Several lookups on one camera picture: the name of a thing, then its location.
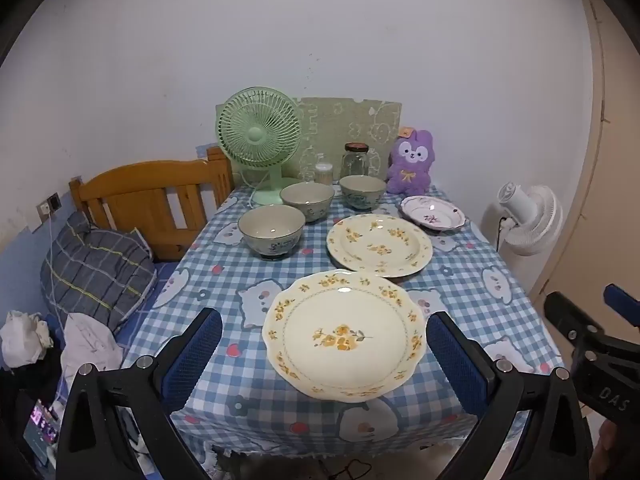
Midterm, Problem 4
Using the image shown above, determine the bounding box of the crumpled white cloth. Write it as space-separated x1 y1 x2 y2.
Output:
0 310 53 371

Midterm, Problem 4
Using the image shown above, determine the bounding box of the wall socket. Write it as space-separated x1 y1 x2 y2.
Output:
37 192 63 223

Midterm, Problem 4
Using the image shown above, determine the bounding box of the blue checkered tablecloth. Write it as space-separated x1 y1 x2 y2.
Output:
120 182 566 466

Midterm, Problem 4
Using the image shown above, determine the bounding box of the purple plush rabbit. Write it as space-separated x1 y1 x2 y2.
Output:
386 128 437 196

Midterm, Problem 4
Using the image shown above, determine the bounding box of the white standing fan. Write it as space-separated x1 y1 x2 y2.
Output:
480 181 564 257

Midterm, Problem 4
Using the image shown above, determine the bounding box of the glass jar with black lid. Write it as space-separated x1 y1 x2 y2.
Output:
341 143 372 181

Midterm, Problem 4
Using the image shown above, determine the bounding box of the grey plaid pillow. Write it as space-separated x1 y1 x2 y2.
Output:
40 210 158 333

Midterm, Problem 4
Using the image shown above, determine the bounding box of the pale pink cloth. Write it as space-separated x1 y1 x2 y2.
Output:
61 312 123 386

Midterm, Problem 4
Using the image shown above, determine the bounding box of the deep yellow flower plate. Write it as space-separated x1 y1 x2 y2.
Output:
326 213 433 279

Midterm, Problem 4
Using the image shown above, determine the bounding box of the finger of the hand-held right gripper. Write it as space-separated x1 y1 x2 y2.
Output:
603 284 640 333
544 291 606 347

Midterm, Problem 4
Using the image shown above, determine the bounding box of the scalloped yellow flower plate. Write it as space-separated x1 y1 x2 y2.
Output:
261 269 427 403

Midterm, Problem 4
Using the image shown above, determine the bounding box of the white plate with red pattern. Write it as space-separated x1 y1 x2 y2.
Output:
399 195 467 234

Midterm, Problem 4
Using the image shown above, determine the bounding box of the smartphone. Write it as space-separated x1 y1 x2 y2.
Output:
22 399 63 466

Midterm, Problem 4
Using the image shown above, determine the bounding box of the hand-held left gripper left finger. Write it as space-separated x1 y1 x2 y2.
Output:
54 306 224 480

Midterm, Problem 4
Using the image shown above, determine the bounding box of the green printed wall mat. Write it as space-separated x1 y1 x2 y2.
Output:
216 97 405 186

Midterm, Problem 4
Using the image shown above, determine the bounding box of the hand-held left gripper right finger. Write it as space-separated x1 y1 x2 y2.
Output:
426 310 594 480

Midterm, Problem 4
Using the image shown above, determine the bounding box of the dark cloth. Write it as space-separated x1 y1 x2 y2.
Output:
0 355 68 461

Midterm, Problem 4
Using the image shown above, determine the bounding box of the beige floral ceramic bowl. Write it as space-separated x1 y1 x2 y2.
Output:
237 205 306 261
339 175 387 211
279 182 336 224

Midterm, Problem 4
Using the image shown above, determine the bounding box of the beige door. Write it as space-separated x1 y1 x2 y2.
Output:
530 0 640 311

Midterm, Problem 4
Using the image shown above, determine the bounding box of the green desk fan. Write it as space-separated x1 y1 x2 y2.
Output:
216 87 303 206

